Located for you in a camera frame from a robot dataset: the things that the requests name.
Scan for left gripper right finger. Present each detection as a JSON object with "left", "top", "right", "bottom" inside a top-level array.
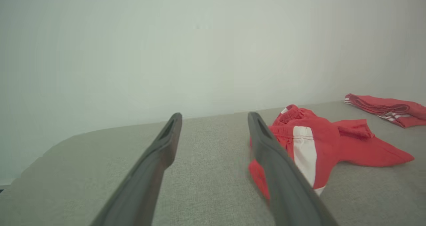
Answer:
[{"left": 247, "top": 111, "right": 339, "bottom": 226}]

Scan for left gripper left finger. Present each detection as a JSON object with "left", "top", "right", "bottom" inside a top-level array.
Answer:
[{"left": 89, "top": 112, "right": 183, "bottom": 226}]

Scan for red white basketball shorts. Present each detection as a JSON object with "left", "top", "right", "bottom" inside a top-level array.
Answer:
[{"left": 248, "top": 104, "right": 415, "bottom": 200}]

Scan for red white basketball jersey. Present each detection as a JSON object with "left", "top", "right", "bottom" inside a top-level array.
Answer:
[{"left": 344, "top": 93, "right": 426, "bottom": 129}]

